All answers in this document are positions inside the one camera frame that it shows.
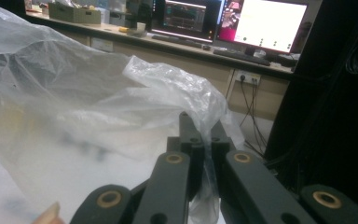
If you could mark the white cup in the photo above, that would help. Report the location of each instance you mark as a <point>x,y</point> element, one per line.
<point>141,26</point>

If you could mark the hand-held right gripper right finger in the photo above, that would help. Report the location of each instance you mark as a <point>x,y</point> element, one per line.
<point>222,146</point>

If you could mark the bright computer monitor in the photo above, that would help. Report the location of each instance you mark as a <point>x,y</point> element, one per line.
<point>270,25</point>

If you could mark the clear plastic bag yellow smiley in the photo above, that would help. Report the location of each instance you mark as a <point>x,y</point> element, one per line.
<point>74,93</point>

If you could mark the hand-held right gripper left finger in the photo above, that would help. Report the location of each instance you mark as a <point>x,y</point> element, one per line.
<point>195,168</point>

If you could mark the black curtain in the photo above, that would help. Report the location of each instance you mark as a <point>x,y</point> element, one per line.
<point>338,109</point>

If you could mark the dark computer monitor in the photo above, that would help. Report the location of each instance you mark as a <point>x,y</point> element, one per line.
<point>183,18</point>

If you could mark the black keyboard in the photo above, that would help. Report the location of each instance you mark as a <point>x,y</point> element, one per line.
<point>239,56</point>
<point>177,40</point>

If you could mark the white wall socket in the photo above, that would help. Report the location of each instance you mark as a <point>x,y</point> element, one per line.
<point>248,76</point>

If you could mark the small yellow object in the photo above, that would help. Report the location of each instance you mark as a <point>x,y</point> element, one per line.
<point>123,29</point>

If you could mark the olive storage box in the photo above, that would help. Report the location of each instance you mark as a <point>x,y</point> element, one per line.
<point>71,15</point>

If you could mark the light wooden desk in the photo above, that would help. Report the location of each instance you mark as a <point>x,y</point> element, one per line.
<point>183,65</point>

